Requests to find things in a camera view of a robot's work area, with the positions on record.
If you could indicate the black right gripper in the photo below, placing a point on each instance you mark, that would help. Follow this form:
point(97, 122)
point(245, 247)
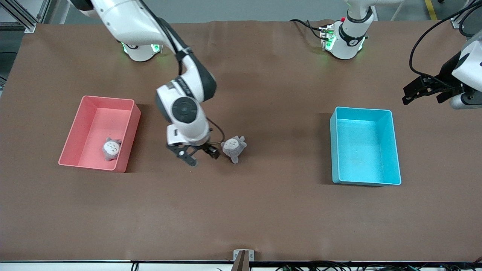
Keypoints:
point(203, 145)

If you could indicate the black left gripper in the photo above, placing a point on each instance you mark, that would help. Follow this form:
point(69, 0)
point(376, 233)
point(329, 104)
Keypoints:
point(447, 73)

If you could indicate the grey white plush toy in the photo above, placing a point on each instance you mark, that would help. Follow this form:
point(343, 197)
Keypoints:
point(232, 146)
point(112, 149)

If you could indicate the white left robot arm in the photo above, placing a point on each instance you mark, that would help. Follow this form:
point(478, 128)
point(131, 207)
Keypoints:
point(348, 35)

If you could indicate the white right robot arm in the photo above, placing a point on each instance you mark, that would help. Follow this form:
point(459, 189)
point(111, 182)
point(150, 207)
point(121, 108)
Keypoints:
point(131, 22)

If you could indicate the blue plastic box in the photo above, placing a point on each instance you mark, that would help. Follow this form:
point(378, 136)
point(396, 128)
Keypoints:
point(357, 150)

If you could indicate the pink plastic box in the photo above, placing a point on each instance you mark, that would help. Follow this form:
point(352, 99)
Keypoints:
point(71, 143)

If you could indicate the brown table cover mat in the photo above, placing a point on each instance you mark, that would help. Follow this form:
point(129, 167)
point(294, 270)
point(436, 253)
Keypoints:
point(241, 207)

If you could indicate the aluminium frame profile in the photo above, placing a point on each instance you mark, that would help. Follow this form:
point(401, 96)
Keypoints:
point(457, 23)
point(26, 24)

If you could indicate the grey metal bracket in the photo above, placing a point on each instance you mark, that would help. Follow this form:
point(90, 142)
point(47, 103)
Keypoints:
point(236, 255)

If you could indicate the brown post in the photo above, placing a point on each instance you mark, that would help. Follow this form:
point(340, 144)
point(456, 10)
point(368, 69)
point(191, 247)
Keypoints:
point(241, 263)

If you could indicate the white table edge rail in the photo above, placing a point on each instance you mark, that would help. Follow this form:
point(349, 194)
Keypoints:
point(75, 267)

